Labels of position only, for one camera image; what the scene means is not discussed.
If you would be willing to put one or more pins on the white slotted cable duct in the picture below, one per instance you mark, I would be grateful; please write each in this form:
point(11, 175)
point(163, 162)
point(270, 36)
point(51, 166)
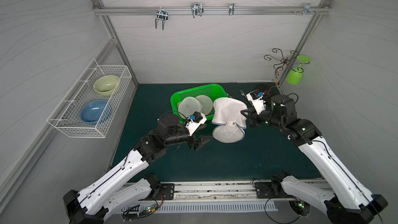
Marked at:
point(170, 207)

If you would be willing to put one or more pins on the aluminium top rail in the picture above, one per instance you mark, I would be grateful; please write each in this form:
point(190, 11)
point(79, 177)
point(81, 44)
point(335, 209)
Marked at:
point(100, 10)

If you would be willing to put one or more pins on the metal double hook left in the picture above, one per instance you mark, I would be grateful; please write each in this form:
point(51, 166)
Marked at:
point(161, 17)

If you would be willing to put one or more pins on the blue ceramic bowl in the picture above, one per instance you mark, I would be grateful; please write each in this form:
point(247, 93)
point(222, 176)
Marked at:
point(96, 112)

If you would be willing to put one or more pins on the metal clip hook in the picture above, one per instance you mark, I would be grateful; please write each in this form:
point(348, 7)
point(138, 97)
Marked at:
point(231, 9)

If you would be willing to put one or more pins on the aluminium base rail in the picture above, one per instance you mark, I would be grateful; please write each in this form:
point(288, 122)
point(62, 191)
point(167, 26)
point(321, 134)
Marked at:
point(214, 189)

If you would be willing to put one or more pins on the round white mesh bag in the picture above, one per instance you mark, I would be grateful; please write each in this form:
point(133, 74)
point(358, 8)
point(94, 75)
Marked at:
point(206, 103)
point(188, 106)

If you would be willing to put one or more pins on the light green ceramic bowl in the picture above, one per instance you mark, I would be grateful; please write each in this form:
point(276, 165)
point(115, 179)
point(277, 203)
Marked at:
point(106, 85)

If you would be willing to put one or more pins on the white wire wall basket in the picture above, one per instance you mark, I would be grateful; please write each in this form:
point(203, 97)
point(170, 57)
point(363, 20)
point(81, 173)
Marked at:
point(66, 116)

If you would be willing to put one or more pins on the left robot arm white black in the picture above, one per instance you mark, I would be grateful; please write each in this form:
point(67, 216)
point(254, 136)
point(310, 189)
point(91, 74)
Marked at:
point(146, 151)

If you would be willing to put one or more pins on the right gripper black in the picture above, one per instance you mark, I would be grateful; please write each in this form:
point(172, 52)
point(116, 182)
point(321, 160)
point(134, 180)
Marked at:
point(253, 116)

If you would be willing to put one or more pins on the green plastic wine glass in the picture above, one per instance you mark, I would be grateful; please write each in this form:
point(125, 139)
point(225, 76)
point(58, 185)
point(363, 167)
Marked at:
point(295, 75)

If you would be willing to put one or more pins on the metal cup holder stand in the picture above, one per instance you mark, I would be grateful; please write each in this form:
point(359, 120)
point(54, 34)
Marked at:
point(283, 62)

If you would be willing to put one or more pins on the white mesh laundry bag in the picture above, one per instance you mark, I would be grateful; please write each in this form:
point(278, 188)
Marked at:
point(230, 123)

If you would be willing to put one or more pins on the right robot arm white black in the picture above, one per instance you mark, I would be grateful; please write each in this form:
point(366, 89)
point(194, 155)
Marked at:
point(350, 202)

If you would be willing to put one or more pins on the metal double hook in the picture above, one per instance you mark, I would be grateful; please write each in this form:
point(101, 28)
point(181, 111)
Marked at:
point(197, 9)
point(161, 17)

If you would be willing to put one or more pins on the green plastic basket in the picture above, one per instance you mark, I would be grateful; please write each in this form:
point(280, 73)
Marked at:
point(214, 91)

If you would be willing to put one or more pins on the metal bracket hook right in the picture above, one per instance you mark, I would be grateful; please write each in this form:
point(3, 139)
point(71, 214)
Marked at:
point(306, 11)

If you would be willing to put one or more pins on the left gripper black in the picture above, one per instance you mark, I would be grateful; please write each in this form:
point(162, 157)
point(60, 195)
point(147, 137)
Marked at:
point(194, 141)

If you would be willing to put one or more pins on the metal double hook middle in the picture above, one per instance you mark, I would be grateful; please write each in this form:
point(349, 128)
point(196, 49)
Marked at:
point(197, 9)

